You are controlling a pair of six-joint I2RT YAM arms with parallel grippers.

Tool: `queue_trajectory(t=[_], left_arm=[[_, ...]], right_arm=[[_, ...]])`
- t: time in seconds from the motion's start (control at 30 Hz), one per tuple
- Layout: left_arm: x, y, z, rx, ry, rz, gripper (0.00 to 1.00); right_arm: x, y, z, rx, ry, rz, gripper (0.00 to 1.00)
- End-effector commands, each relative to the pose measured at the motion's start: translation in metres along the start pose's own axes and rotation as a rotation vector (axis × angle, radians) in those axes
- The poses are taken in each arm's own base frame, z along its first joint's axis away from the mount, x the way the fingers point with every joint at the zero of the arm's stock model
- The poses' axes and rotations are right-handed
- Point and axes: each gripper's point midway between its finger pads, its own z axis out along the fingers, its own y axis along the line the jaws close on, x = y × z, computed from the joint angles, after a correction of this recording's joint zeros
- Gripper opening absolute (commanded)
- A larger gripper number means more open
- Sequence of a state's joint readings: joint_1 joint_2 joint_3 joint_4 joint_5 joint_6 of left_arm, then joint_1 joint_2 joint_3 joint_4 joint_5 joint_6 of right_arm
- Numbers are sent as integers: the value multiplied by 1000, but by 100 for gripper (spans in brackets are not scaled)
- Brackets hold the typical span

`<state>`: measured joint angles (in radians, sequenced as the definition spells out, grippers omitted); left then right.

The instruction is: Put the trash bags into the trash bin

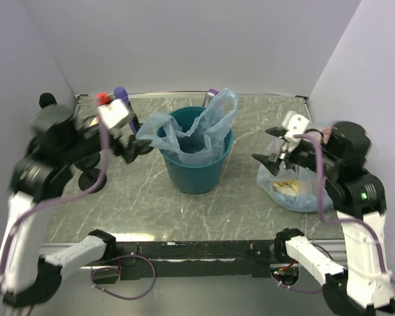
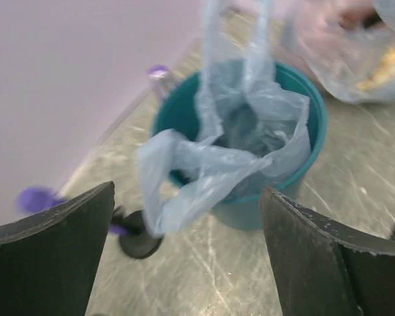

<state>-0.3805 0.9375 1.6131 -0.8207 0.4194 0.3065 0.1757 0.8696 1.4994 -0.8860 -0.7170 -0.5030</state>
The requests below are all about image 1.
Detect purple microphone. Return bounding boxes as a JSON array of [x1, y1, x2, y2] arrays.
[[113, 86, 141, 134]]

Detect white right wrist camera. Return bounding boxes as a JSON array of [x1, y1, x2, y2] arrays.
[[282, 111, 310, 153]]

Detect clear bag with trash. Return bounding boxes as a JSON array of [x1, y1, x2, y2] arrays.
[[256, 120, 335, 213]]

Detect teal plastic trash bin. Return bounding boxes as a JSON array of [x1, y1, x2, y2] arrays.
[[160, 106, 233, 194]]

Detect black round stand base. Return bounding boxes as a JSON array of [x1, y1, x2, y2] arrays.
[[78, 168, 107, 193]]

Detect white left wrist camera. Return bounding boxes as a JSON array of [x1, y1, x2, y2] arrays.
[[95, 93, 133, 130]]

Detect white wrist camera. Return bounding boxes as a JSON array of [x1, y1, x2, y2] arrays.
[[95, 93, 133, 130], [282, 111, 310, 153]]

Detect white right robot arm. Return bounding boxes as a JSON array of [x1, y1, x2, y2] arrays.
[[254, 121, 395, 315]]

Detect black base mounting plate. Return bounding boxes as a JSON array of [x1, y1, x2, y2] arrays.
[[77, 240, 312, 281]]

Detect light blue trash bag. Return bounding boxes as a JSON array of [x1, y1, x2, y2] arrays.
[[136, 89, 238, 166]]

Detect aluminium frame rail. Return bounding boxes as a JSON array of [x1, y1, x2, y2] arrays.
[[74, 91, 309, 99]]

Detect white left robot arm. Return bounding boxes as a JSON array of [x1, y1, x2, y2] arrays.
[[0, 101, 149, 309]]

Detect purple metronome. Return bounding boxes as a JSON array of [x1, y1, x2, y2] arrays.
[[202, 89, 219, 107]]

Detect black microphone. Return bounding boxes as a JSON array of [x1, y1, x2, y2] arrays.
[[39, 92, 57, 109]]

